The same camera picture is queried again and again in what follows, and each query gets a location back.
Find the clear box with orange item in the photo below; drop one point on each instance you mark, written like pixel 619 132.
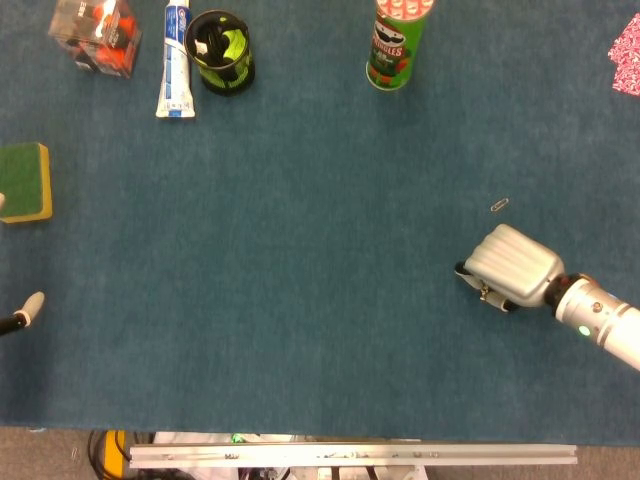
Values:
pixel 97 37

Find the red white patterned cloth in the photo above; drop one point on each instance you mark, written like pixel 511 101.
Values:
pixel 627 55

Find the green yellow sponge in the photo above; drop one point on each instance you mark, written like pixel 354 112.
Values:
pixel 22 182

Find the white blue toothpaste tube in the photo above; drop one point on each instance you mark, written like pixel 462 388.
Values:
pixel 175 65

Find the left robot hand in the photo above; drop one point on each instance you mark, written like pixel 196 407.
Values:
pixel 30 307

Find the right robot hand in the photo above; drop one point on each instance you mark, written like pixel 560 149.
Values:
pixel 515 267

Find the green Pringles can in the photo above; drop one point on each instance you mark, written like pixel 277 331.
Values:
pixel 397 45

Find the black mesh pen holder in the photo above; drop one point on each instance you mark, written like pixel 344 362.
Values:
pixel 222 52

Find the blue felt table mat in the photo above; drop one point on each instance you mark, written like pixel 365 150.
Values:
pixel 320 200

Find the aluminium profile rail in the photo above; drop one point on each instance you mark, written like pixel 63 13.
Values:
pixel 350 455

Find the silver paper clip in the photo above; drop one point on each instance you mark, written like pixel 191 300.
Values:
pixel 499 205

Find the yellow black device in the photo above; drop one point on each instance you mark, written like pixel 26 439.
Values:
pixel 114 452

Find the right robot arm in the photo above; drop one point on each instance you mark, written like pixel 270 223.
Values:
pixel 595 315

